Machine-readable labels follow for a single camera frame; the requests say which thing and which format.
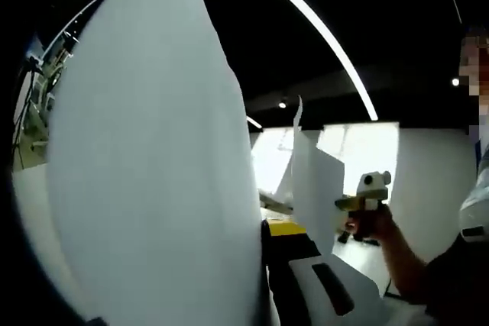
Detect straight ceiling light strip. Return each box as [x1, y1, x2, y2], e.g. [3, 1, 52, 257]
[235, 0, 380, 121]

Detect person's right hand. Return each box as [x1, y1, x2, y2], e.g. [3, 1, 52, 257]
[345, 205, 401, 244]

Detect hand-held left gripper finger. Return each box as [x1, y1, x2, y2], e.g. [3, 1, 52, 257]
[261, 218, 387, 326]

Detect stack of white printing papers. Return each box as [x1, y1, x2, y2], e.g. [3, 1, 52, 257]
[45, 0, 345, 326]

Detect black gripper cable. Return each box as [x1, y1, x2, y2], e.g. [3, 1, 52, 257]
[384, 275, 402, 299]

